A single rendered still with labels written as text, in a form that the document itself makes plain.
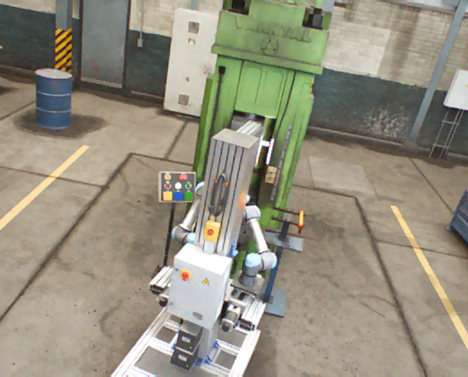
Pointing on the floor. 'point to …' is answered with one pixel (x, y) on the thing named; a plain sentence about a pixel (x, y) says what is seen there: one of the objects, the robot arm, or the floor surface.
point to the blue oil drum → (53, 99)
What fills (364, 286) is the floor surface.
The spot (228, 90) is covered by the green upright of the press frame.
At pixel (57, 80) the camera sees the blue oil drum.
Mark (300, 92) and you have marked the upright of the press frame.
